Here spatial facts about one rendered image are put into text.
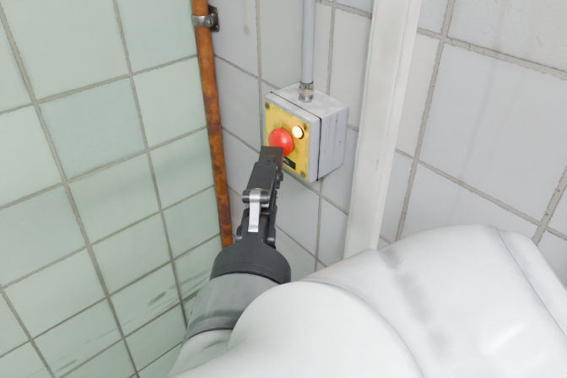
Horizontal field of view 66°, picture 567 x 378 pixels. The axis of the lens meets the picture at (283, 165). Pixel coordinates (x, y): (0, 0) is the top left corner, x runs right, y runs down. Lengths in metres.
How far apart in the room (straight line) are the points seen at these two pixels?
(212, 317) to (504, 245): 0.23
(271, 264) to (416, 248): 0.21
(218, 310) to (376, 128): 0.31
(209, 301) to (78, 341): 0.74
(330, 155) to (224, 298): 0.31
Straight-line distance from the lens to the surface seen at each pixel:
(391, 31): 0.50
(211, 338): 0.34
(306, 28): 0.55
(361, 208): 0.63
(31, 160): 0.79
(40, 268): 0.92
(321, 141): 0.58
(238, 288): 0.36
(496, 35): 0.46
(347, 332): 0.17
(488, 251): 0.19
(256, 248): 0.40
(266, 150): 0.57
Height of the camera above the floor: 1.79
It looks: 36 degrees down
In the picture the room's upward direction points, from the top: straight up
